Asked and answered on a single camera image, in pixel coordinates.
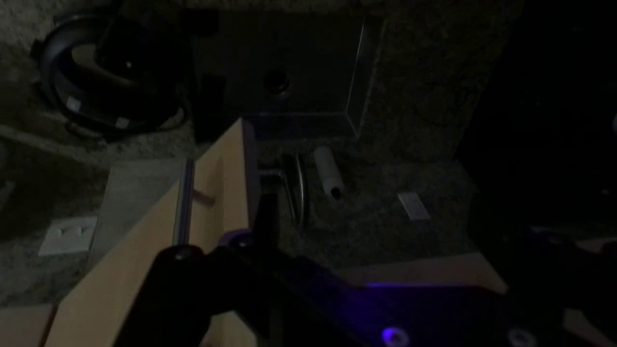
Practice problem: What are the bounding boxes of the pale cutting board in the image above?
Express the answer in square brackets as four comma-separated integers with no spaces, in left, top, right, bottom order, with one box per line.
[85,156,193,272]

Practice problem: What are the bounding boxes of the wooden cabinet door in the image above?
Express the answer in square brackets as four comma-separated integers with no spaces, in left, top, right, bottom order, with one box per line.
[42,117,262,347]
[0,303,56,347]

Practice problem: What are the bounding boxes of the white wall outlet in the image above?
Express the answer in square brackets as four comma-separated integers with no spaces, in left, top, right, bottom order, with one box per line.
[36,216,100,258]
[395,191,432,224]

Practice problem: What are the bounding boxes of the metal kitchen faucet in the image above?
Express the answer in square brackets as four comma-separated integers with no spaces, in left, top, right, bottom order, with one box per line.
[277,150,310,231]

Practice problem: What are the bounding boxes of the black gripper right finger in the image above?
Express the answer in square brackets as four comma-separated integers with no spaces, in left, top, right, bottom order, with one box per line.
[472,195,578,347]

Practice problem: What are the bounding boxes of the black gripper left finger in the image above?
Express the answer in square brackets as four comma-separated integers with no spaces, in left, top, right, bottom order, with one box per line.
[114,185,312,347]

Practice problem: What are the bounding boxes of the metal bar door handle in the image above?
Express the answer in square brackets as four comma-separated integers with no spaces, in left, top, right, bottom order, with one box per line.
[173,156,218,250]

